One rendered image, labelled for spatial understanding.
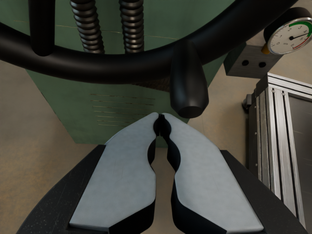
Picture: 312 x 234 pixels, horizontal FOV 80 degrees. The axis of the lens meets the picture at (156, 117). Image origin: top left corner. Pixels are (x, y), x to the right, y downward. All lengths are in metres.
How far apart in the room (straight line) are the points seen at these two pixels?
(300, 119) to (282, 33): 0.68
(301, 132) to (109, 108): 0.75
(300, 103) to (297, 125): 0.12
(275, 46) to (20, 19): 0.42
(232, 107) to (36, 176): 0.99
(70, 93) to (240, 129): 0.82
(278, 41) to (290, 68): 1.23
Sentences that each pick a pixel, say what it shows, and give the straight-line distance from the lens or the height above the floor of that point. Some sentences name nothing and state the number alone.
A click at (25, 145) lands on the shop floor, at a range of 0.98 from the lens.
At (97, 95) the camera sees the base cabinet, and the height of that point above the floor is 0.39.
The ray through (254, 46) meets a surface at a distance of 0.39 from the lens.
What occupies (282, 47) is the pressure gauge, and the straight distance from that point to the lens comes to 0.37.
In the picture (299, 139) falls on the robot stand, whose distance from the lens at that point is 0.93.
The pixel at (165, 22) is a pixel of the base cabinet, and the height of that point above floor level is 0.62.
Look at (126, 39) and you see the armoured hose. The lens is 0.23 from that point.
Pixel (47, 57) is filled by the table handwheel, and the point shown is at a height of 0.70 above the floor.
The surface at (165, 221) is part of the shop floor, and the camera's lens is 0.83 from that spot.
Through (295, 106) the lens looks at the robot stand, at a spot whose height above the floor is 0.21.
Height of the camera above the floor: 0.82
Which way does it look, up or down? 60 degrees down
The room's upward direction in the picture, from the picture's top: 14 degrees clockwise
